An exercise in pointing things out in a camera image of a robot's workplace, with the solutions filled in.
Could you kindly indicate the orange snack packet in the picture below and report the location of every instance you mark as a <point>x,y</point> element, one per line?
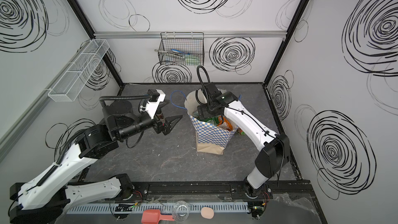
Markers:
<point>224,123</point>

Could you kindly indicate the grey slotted cable duct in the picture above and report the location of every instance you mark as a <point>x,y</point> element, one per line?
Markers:
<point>165,208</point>

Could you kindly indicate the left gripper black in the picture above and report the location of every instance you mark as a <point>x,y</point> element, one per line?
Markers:
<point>160,124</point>

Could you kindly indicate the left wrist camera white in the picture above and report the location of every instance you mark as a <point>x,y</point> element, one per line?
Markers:
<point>151,106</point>

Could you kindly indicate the items in wire basket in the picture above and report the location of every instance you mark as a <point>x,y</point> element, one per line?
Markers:
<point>177,56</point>

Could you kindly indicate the black wire wall basket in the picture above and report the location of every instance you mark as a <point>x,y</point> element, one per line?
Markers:
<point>188,42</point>

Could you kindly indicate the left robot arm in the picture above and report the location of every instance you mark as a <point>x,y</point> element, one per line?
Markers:
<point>49,195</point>

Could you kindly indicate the checkered paper bag blue handles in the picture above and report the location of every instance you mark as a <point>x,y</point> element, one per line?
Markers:
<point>209,138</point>

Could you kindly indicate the small dark spice bottle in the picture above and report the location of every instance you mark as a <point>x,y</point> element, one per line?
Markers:
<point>159,114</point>

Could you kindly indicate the pink plastic scoop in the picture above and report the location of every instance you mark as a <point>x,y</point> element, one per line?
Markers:
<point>154,216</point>

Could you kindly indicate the clear acrylic wall shelf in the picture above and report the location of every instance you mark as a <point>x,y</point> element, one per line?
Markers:
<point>79,71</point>

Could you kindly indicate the green snack packet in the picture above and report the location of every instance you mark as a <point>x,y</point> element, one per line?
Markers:
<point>240,131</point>

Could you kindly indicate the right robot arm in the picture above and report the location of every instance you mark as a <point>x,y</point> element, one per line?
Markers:
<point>274,149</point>

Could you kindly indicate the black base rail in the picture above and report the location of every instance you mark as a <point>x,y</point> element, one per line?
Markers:
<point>234,190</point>

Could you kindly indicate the pink oval sponge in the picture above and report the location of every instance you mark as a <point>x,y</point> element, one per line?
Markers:
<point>207,213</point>

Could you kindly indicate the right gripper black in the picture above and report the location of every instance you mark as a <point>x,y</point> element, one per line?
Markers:
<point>204,111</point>

